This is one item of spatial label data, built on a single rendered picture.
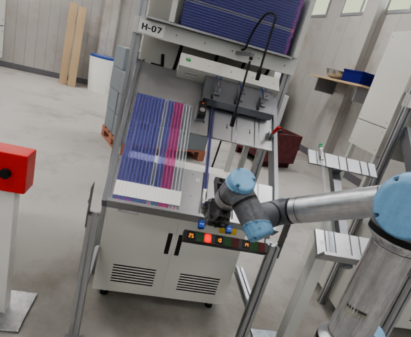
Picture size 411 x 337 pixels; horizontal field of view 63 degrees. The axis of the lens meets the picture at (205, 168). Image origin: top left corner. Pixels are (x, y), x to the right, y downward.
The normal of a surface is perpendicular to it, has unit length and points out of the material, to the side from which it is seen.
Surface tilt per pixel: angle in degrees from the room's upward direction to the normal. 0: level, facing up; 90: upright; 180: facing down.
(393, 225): 82
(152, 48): 90
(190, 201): 43
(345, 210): 107
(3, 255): 90
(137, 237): 90
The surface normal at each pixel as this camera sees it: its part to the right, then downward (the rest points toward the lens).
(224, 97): 0.26, -0.44
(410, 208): -0.66, -0.07
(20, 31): 0.27, 0.37
